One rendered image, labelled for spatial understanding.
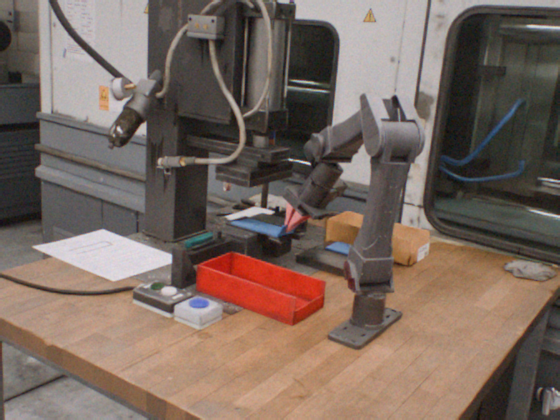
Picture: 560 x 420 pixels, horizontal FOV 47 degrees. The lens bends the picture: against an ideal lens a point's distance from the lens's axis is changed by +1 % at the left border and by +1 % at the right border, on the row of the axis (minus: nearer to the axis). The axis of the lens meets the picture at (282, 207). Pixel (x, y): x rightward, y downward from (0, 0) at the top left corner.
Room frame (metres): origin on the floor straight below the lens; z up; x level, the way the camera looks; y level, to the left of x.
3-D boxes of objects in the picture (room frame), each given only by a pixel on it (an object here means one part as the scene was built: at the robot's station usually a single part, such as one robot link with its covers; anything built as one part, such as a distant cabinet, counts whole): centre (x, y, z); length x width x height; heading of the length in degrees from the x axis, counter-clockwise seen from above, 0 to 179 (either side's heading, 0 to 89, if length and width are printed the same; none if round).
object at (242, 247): (1.52, 0.06, 0.94); 0.20 x 0.10 x 0.07; 147
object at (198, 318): (1.14, 0.15, 0.90); 0.07 x 0.07 x 0.06; 57
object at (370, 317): (1.16, -0.19, 0.94); 0.20 x 0.07 x 0.08; 147
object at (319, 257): (1.52, -0.16, 0.91); 0.17 x 0.16 x 0.02; 147
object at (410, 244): (1.65, -0.26, 0.93); 0.25 x 0.13 x 0.08; 57
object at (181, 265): (1.31, 0.20, 0.95); 0.06 x 0.03 x 0.09; 147
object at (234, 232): (1.52, 0.06, 0.98); 0.20 x 0.10 x 0.01; 147
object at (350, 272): (1.17, -0.18, 1.00); 0.09 x 0.06 x 0.06; 110
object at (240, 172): (1.54, 0.13, 1.22); 0.26 x 0.18 x 0.30; 57
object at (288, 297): (1.26, 0.03, 0.93); 0.25 x 0.12 x 0.06; 57
